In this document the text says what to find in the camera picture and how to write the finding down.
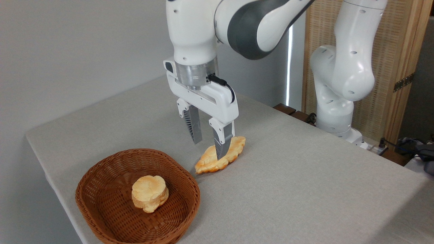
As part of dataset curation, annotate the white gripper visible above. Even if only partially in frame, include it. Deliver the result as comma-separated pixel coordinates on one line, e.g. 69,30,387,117
163,60,239,160

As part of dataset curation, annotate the long golden bread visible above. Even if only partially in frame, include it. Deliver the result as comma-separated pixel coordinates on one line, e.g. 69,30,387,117
195,136,246,175

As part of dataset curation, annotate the round stacked bread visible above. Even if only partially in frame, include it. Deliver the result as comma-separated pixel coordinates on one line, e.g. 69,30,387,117
132,175,169,213

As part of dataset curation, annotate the brown wicker basket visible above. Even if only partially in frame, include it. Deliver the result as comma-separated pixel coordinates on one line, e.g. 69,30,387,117
75,148,201,244

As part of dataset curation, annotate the dark brown wooden block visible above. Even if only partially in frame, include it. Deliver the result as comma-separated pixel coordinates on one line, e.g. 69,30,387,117
273,103,297,116
379,148,411,167
291,111,316,126

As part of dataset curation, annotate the wooden rattan folding screen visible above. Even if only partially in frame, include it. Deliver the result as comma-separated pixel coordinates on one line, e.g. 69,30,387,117
302,0,434,144

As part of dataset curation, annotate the metal screen hinge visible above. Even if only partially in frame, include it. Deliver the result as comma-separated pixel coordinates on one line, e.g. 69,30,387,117
393,73,415,93

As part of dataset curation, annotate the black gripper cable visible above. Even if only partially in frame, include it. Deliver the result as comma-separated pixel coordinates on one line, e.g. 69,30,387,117
208,74,235,104

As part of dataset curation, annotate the dark grey device with cables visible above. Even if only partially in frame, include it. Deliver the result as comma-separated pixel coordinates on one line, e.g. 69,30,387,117
396,137,434,176

